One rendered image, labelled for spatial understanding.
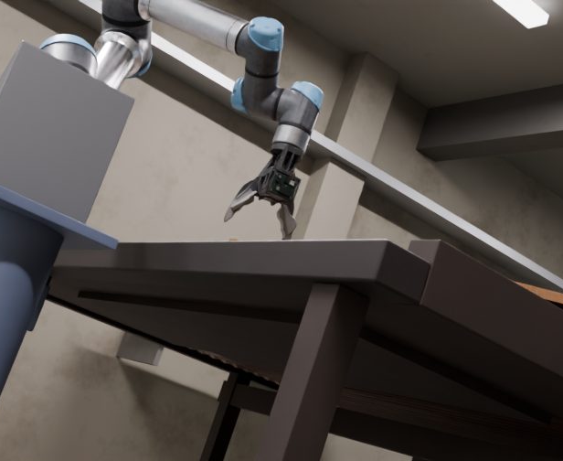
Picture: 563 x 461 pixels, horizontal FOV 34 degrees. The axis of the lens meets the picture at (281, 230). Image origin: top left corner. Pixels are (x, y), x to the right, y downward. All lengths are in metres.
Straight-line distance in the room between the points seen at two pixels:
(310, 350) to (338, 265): 0.12
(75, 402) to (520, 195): 3.72
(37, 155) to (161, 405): 3.86
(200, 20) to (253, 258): 0.77
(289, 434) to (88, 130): 0.69
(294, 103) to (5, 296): 0.78
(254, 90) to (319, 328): 0.88
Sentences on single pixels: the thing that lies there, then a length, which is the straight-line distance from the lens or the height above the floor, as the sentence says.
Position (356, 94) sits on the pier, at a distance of 5.92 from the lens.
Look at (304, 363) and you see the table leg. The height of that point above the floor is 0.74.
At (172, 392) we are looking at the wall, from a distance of 5.39.
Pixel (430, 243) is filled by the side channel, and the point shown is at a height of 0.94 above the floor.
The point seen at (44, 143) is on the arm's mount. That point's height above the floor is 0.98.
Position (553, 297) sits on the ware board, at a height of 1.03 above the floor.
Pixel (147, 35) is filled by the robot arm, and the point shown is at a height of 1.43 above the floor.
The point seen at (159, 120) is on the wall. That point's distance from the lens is 5.33.
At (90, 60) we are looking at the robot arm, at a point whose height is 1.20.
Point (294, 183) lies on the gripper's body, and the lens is 1.94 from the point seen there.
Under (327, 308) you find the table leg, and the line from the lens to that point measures 1.23.
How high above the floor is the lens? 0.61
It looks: 13 degrees up
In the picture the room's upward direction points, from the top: 19 degrees clockwise
